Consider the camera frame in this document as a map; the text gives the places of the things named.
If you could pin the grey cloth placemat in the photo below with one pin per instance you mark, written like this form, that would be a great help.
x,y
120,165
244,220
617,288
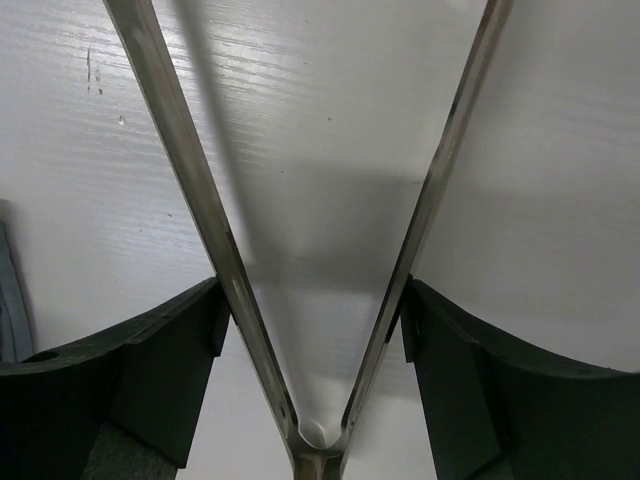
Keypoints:
x,y
16,336

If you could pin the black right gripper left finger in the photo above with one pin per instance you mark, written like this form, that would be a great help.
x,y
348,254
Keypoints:
x,y
122,403

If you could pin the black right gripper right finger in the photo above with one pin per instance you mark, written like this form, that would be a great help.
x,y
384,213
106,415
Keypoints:
x,y
498,407

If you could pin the metal tongs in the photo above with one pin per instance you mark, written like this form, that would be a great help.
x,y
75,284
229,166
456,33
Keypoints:
x,y
140,33

